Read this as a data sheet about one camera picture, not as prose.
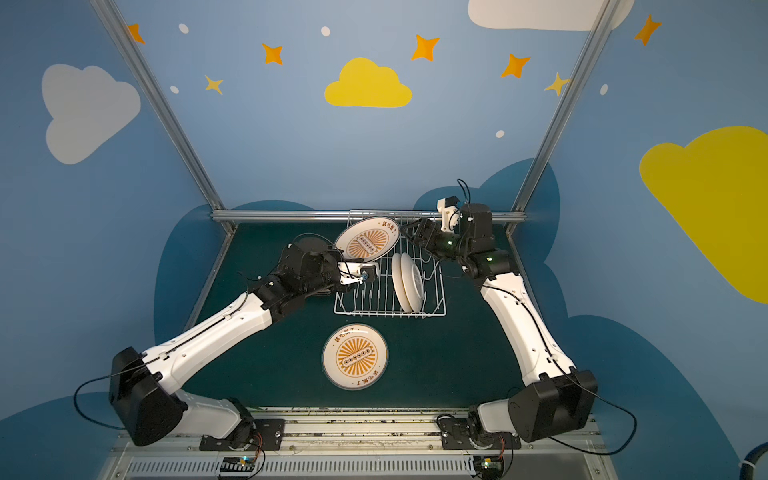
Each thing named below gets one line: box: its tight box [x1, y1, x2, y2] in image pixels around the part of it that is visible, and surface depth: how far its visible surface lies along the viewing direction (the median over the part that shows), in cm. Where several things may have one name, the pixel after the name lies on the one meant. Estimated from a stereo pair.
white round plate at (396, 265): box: [391, 252, 412, 313], surface depth 88 cm
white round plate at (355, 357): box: [322, 323, 389, 391], surface depth 88 cm
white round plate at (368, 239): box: [335, 217, 400, 262], surface depth 84 cm
